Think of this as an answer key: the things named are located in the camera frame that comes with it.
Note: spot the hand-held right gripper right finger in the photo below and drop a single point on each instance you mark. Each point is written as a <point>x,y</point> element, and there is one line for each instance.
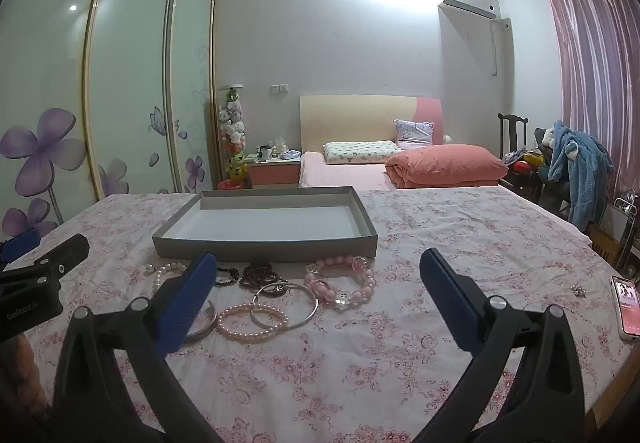
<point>450,303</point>

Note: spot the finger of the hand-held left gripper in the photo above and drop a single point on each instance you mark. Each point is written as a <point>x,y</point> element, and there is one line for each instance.
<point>65,253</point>
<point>22,243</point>

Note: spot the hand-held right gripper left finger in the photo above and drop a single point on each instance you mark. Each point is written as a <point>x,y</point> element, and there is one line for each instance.
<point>185,308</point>

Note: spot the grey cardboard tray box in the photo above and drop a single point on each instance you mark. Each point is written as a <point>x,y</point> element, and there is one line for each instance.
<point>270,223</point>

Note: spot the thin silver bangle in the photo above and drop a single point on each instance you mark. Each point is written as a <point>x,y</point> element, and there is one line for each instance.
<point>316,307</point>

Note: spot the person's left hand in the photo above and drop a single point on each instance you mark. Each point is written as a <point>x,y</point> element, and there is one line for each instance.
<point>20,373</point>

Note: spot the wide silver cuff bangle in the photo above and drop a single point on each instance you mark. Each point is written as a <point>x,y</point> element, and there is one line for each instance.
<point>214,320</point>

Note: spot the red waste bin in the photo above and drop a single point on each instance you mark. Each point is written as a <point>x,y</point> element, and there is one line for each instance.
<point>230,184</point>

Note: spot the folded pink quilt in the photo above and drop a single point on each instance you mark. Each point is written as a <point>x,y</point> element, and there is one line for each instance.
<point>445,165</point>

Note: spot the colourful clothes pile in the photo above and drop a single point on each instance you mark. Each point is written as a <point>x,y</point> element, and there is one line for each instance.
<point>522,163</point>

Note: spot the pink nightstand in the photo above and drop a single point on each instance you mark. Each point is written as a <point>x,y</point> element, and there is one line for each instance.
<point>275,172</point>

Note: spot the pink bed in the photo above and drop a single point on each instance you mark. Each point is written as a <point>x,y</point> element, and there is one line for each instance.
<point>345,173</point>

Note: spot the purple floral pillow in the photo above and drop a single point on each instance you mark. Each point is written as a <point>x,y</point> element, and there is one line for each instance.
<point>414,132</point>

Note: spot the white patterned pillow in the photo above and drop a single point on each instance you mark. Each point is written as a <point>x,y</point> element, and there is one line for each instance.
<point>360,152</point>

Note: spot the pink smartphone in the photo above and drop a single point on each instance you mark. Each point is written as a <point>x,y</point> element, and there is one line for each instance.
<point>626,308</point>

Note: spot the dark wooden chair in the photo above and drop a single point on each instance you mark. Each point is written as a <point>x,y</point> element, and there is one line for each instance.
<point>512,133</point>

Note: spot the flower print sliding wardrobe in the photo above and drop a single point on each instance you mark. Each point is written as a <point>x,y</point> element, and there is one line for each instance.
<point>125,73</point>

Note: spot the plush toy tower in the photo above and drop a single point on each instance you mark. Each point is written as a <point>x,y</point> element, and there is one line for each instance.
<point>232,123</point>

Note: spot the beige and pink headboard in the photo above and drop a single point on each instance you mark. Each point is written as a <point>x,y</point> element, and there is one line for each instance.
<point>360,118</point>

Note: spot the pink curtain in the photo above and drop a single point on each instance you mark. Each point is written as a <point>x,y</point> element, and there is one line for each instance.
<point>595,73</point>

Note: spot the wall socket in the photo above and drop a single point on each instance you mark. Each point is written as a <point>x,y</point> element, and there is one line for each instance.
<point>279,87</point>

